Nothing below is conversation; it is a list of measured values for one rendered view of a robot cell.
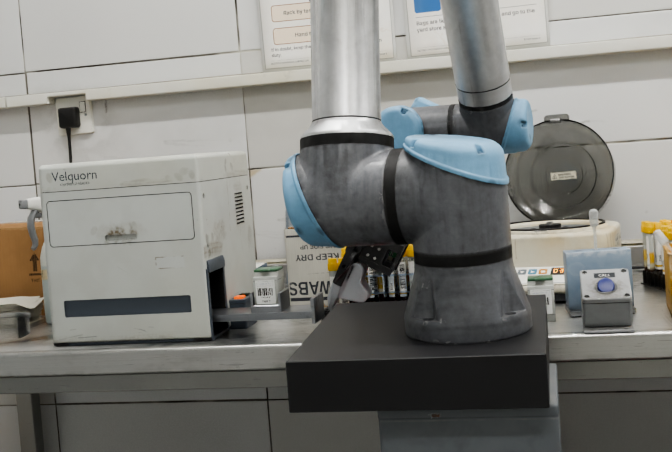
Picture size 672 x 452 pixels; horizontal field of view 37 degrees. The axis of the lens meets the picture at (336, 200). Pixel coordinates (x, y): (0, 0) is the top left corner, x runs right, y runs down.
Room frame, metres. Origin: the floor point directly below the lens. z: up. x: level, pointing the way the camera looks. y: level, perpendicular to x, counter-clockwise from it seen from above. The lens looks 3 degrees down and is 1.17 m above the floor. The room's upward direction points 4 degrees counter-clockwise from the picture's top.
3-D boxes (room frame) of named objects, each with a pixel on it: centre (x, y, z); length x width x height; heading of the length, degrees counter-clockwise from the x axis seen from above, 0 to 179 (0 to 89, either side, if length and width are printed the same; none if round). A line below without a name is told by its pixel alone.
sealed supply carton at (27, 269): (2.14, 0.63, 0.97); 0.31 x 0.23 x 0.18; 71
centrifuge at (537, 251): (1.84, -0.39, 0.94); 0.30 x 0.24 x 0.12; 159
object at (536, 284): (1.56, -0.31, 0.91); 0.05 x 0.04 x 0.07; 168
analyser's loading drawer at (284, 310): (1.62, 0.14, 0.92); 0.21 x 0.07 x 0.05; 78
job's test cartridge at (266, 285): (1.61, 0.12, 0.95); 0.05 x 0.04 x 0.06; 168
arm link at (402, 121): (1.46, -0.12, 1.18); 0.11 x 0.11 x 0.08; 70
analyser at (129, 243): (1.75, 0.31, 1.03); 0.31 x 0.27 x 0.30; 78
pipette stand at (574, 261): (1.59, -0.41, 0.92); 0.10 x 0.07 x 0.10; 84
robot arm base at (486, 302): (1.19, -0.15, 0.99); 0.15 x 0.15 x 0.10
